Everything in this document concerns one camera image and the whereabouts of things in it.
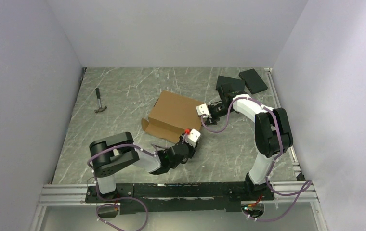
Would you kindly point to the aluminium frame rail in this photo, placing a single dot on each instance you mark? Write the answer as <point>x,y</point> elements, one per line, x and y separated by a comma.
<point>63,195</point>

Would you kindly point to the small black hammer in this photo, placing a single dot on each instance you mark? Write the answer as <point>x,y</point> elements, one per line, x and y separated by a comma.
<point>101,108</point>

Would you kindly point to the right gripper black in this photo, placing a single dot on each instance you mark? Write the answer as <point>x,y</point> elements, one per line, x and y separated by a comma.
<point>213,121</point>

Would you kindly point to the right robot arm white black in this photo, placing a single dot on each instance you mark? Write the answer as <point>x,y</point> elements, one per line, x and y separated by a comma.
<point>272,130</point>

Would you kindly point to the brown cardboard box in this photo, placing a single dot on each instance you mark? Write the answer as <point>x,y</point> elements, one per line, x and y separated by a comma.
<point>171,115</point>

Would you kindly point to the black foam block far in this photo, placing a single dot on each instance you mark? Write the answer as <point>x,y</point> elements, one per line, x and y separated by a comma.
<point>253,82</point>

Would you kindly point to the black foam block near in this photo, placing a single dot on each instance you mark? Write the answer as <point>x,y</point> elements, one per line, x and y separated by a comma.
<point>236,84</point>

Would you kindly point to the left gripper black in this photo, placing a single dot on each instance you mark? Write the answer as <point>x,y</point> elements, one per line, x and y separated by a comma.
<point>192,149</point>

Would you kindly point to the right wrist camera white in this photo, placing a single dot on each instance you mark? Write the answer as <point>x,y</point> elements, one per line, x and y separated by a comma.
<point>203,111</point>

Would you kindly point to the black foam block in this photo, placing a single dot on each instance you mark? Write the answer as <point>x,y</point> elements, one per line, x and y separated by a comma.
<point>236,84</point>
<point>253,82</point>

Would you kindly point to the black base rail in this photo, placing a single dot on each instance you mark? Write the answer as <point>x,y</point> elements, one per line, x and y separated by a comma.
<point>173,197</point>

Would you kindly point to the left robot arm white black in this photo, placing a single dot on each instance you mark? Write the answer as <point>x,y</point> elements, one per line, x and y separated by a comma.
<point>113,154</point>

